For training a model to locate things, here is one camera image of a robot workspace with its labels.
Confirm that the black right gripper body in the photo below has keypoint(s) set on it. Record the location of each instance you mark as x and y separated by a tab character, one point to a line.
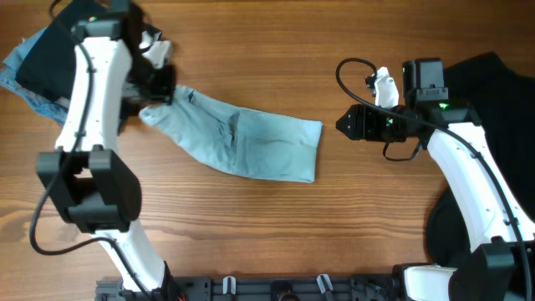
378	126

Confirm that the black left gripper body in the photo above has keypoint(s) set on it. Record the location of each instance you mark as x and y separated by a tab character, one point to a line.
145	84

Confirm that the light blue t-shirt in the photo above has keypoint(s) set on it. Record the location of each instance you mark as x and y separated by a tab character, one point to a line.
236	140

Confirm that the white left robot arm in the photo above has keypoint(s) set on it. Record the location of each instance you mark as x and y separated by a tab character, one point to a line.
84	177

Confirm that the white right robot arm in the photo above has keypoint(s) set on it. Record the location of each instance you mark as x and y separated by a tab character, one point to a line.
500	264

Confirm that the black clothes pile right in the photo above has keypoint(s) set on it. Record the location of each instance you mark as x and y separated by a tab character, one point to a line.
504	100

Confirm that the blue denim folded jeans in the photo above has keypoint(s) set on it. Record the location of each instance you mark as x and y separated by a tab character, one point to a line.
40	105

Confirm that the black folded garment on stack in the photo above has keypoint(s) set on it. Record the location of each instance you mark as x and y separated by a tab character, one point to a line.
49	67

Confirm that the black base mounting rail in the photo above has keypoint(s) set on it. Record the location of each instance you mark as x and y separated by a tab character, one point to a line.
323	287

